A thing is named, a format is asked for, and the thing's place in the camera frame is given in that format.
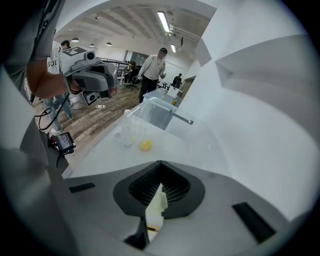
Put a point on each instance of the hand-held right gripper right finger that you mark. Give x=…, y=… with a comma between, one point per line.
x=196, y=193

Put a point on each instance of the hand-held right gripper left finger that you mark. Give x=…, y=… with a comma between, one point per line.
x=123, y=193

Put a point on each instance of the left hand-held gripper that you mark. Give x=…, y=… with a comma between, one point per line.
x=95, y=75

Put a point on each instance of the clear plastic cup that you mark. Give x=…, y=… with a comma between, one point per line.
x=128, y=140

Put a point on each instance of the clear plastic basket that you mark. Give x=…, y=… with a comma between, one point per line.
x=160, y=112

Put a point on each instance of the person's left forearm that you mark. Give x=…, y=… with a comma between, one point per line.
x=46, y=80

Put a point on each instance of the white power strip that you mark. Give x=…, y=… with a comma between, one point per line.
x=100, y=106

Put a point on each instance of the black office chair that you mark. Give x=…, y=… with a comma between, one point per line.
x=133, y=82

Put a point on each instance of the yellow round object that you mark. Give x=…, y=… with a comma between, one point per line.
x=146, y=145

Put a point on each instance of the white background table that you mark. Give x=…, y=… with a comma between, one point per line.
x=156, y=95

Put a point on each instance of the black monitor device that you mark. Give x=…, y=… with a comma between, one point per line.
x=63, y=142

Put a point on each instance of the person's grey shirt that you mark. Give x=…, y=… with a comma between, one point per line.
x=30, y=32

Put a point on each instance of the white box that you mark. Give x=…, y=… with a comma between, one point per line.
x=173, y=91

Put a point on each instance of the long ceiling light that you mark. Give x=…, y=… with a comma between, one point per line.
x=173, y=48
x=163, y=22

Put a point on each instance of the yellow can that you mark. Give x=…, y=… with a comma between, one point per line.
x=174, y=102

